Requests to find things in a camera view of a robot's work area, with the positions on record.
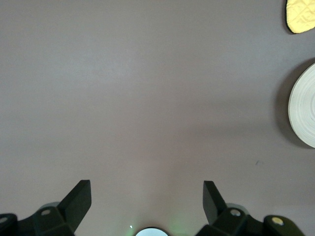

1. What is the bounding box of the round light wooden plate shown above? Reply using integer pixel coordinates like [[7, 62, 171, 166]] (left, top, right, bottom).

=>
[[288, 62, 315, 149]]

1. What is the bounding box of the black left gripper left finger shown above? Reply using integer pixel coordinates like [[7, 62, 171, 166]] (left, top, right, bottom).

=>
[[33, 179, 92, 236]]

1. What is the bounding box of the yellow quilted oven mitt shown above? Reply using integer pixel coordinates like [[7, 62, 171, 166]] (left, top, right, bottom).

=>
[[285, 0, 315, 34]]

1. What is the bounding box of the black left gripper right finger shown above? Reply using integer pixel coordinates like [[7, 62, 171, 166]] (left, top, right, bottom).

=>
[[195, 181, 265, 236]]

